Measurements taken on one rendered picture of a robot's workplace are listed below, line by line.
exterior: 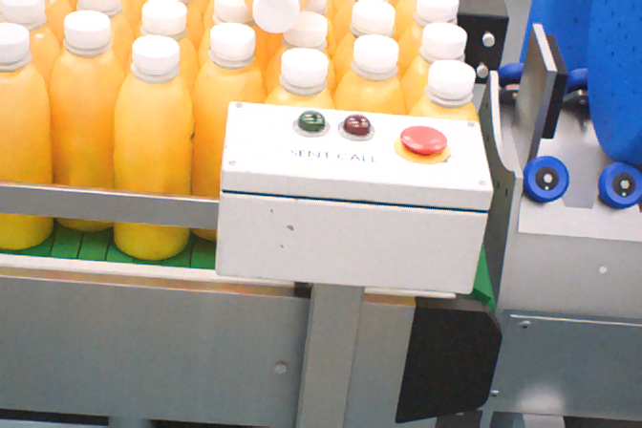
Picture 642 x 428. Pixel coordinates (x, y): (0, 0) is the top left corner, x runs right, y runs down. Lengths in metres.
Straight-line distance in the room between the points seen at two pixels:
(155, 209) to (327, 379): 0.21
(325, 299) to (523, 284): 0.29
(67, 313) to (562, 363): 0.53
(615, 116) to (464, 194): 0.36
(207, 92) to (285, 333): 0.23
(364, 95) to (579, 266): 0.30
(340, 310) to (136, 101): 0.24
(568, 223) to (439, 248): 0.30
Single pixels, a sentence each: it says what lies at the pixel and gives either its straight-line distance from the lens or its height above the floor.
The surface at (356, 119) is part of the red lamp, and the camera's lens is 0.95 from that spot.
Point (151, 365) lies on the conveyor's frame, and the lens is 1.17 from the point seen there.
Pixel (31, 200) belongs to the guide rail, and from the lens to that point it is 1.10.
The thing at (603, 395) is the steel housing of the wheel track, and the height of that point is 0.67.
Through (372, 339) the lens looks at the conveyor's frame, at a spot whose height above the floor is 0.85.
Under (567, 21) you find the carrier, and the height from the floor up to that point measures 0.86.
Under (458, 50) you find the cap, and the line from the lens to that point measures 1.12.
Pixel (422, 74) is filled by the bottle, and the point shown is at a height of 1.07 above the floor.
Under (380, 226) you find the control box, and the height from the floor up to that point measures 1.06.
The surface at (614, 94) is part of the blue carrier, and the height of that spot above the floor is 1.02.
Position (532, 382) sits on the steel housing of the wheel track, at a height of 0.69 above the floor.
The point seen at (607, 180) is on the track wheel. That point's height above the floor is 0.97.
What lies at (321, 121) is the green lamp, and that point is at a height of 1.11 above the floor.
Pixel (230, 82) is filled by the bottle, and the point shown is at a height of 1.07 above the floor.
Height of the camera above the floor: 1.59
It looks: 35 degrees down
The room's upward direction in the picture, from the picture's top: 7 degrees clockwise
